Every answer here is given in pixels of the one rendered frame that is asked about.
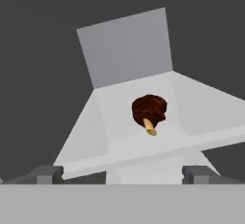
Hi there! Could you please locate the white freezer drawer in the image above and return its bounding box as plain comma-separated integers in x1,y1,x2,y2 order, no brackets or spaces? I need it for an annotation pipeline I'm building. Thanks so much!
53,7,245,185

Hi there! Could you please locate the dark grey fridge body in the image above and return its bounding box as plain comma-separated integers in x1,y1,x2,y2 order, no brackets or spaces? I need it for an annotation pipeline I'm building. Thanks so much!
0,0,245,185

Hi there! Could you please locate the brown frozen steak with bone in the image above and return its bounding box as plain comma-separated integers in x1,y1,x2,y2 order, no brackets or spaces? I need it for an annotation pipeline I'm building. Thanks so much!
131,94,168,137

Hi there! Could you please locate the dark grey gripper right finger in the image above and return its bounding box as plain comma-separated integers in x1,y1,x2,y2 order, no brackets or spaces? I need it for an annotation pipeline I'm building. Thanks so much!
181,165,242,185

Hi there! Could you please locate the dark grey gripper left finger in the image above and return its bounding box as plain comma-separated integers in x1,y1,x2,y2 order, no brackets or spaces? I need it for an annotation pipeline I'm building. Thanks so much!
3,165,65,185

